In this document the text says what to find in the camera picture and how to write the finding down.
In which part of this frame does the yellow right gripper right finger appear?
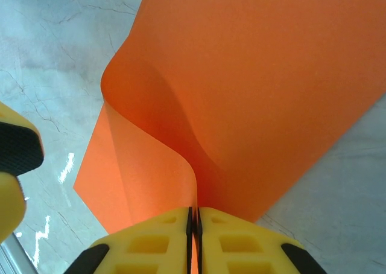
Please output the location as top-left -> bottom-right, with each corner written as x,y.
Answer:
197,206 -> 328,274

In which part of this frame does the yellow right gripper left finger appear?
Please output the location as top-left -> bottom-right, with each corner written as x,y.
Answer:
68,206 -> 194,274

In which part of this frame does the aluminium rail frame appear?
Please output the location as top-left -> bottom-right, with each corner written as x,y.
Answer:
0,234 -> 36,274

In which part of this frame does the orange paper sheet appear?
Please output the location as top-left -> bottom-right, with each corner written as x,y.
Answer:
73,0 -> 386,274

